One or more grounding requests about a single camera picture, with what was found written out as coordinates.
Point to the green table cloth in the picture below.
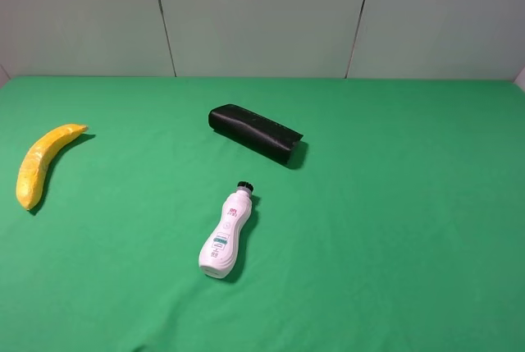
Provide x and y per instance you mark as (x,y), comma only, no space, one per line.
(396,225)

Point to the white bottle with black cap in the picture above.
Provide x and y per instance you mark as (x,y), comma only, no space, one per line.
(219,252)

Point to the black rectangular pouch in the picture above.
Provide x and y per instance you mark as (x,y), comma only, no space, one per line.
(265,136)

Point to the yellow banana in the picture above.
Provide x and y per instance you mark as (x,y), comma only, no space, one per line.
(34,167)

